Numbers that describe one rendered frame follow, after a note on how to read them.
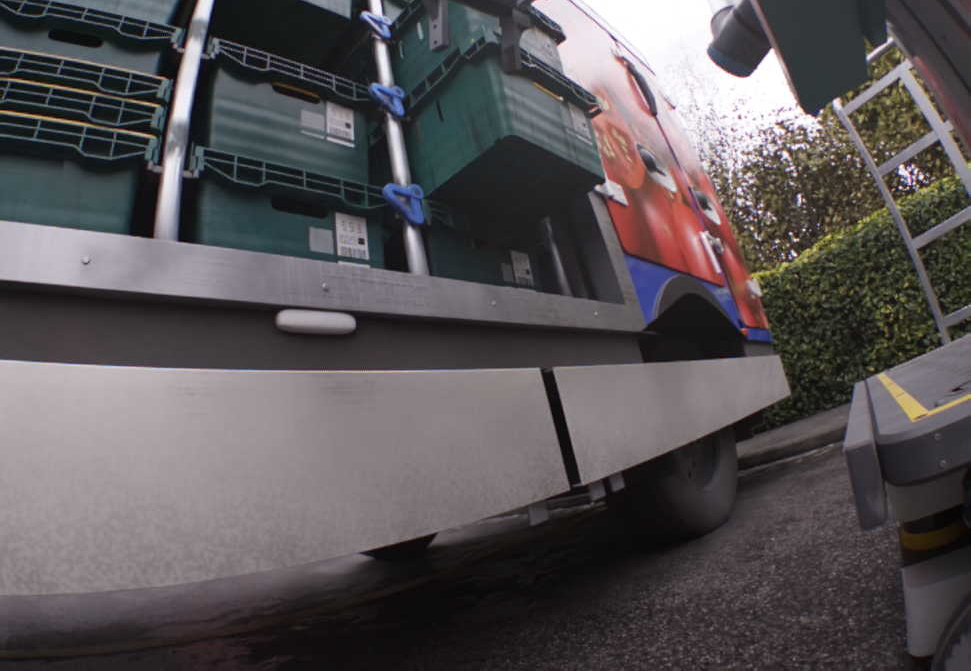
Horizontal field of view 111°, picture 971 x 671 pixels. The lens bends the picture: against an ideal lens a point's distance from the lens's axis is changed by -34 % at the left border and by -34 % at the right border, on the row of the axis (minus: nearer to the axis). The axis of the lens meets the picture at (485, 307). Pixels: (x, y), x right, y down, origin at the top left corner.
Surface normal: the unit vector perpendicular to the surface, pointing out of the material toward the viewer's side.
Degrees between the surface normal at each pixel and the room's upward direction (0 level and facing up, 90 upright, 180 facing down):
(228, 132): 98
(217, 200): 94
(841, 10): 180
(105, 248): 90
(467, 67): 93
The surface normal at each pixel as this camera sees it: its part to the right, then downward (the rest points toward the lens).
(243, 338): 0.67, -0.38
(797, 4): 0.22, 0.92
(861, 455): -0.68, -0.08
